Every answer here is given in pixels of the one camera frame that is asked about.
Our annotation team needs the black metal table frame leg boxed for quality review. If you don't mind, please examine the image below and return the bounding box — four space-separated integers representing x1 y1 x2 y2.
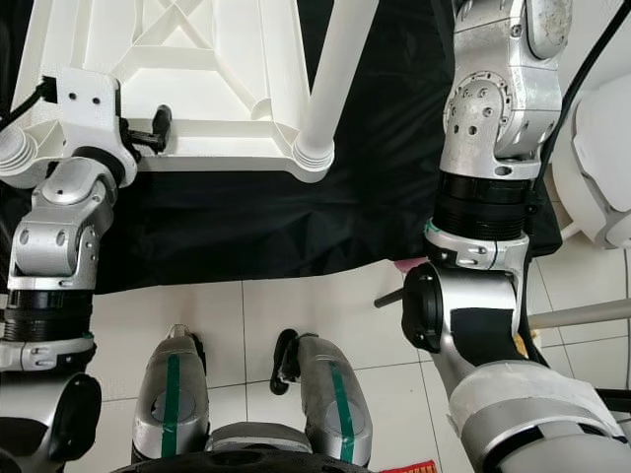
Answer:
375 286 405 308

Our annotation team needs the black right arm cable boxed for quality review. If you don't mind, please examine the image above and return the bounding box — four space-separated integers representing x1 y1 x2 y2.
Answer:
537 0 631 188

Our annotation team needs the red woven floor mat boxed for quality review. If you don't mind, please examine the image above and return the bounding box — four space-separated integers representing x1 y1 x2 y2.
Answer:
380 458 440 473

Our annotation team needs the black stand base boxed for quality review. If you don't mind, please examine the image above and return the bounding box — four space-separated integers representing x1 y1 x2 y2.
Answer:
596 389 631 415

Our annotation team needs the white rounded floor appliance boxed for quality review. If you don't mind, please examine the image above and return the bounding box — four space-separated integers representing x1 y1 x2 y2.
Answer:
547 74 631 252

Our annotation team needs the white plastic table leg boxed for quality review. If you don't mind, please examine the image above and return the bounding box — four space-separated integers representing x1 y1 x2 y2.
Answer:
291 0 381 183
0 126 50 190

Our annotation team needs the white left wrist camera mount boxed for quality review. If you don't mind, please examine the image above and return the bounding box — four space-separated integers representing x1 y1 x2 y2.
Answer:
54 69 139 178

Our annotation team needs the grey metal pole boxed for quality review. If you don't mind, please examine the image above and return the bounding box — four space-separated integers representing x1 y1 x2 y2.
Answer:
527 301 631 331

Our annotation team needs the white plastic table top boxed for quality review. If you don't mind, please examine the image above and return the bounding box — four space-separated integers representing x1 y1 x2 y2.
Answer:
25 0 336 183

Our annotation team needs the black robot waist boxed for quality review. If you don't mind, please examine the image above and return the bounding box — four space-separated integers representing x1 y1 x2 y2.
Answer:
108 426 415 473

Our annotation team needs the black table cloth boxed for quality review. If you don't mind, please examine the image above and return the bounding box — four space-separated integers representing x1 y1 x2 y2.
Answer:
0 0 464 295

